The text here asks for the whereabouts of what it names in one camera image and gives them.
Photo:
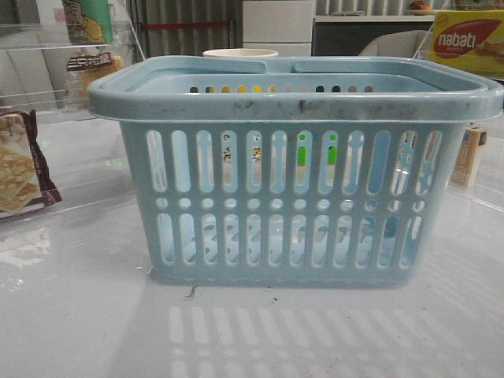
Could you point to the packaged bread brown label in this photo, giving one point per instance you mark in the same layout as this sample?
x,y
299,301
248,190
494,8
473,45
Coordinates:
x,y
83,69

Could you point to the light blue plastic basket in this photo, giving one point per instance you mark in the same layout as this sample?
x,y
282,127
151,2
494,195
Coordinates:
x,y
212,147

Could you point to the green bottle behind basket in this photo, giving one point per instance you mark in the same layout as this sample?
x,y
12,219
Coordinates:
x,y
302,151

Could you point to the beige paper cup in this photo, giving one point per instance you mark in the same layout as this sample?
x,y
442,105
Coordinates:
x,y
240,53

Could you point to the white cabinet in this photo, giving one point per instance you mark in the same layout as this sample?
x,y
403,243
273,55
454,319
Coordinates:
x,y
283,26

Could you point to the brown cracker snack bag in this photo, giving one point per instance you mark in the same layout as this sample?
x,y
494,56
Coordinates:
x,y
26,185

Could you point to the small beige biscuit box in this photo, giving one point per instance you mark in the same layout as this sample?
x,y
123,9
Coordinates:
x,y
468,158

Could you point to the green cartoon snack bag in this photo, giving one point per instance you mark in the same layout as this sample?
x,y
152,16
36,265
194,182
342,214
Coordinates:
x,y
88,21

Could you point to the clear acrylic shelf left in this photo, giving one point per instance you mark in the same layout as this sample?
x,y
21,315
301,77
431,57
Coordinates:
x,y
33,68

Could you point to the yellow nabati wafer box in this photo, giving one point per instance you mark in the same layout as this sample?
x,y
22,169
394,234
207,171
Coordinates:
x,y
471,41

